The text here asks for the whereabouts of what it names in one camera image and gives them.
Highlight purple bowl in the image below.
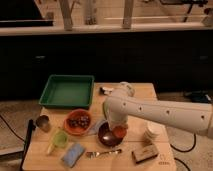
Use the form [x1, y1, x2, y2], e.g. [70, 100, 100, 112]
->
[98, 122, 122, 147]

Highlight red apple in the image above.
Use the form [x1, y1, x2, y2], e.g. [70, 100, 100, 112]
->
[113, 126, 127, 138]

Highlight stacked white cups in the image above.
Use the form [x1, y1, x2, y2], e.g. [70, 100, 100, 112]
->
[143, 122, 161, 144]

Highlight brown wooden block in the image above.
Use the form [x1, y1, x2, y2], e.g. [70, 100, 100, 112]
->
[132, 145, 159, 164]

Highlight black clamp bar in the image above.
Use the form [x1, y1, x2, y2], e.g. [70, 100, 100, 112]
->
[19, 119, 36, 171]

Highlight green plastic tray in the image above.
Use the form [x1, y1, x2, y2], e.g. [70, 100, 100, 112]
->
[39, 75, 94, 109]

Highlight orange bowl with grapes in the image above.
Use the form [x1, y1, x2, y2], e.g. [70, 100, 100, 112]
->
[63, 109, 92, 136]

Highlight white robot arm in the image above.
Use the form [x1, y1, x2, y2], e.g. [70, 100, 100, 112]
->
[105, 82, 213, 139]

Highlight black and white small object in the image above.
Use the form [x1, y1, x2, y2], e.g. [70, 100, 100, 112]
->
[99, 87, 114, 95]

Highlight green measuring scoop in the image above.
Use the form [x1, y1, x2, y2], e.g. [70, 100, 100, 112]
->
[46, 130, 68, 155]

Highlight small metal cup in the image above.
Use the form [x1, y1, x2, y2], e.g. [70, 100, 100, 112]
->
[36, 115, 51, 132]

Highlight silver fork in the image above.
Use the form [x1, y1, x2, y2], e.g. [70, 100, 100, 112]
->
[85, 149, 122, 158]

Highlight green cucumber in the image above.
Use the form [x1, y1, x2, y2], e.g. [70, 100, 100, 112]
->
[102, 102, 107, 119]

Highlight blue sponge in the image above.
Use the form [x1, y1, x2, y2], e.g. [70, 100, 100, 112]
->
[62, 143, 85, 168]

